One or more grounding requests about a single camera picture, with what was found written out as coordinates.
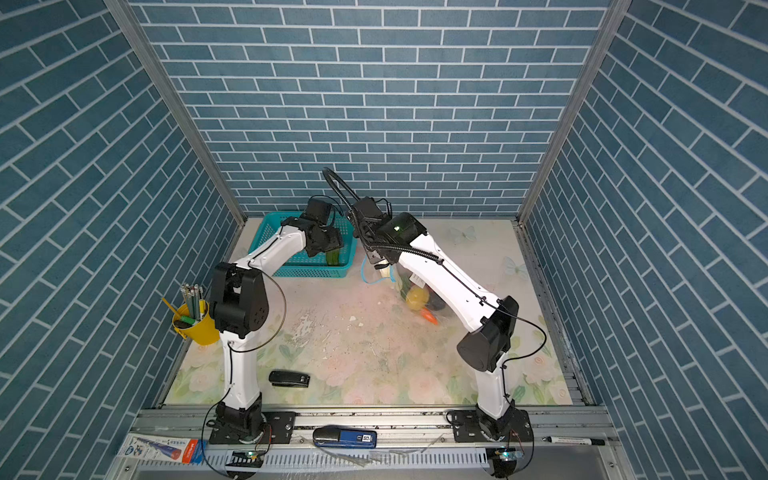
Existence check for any orange green toy corn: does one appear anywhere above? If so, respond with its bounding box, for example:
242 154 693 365
325 249 340 266

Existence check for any teal plastic basket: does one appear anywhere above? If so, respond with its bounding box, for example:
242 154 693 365
249 211 358 279

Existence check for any clear zip top bag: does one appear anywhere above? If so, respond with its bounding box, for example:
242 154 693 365
360 256 447 322

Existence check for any dark toy avocado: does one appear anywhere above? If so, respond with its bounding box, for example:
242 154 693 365
426 293 447 311

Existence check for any orange toy carrot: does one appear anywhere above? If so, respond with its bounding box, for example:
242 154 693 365
420 308 439 325

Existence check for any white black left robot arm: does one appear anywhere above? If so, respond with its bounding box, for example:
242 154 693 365
209 217 343 443

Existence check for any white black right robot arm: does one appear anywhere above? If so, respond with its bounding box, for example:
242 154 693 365
353 212 519 441

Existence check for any black stapler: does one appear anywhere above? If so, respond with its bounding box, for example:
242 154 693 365
268 370 311 388

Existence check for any yellow pen cup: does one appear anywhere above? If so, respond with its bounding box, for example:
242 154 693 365
161 284 220 346

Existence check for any blue black box cutter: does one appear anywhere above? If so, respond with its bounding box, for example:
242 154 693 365
312 425 377 449

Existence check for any red blue pencil box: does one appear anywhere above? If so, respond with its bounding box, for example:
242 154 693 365
117 433 207 465

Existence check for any black marker pen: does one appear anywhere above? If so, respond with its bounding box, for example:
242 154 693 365
543 436 606 446

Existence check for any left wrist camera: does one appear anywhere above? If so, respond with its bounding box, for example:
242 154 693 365
281 197 335 230

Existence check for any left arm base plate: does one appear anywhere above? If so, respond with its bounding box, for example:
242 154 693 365
206 411 296 446

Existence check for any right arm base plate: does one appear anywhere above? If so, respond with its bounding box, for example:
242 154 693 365
445 407 534 443

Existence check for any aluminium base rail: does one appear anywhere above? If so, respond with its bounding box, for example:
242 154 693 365
108 406 633 479

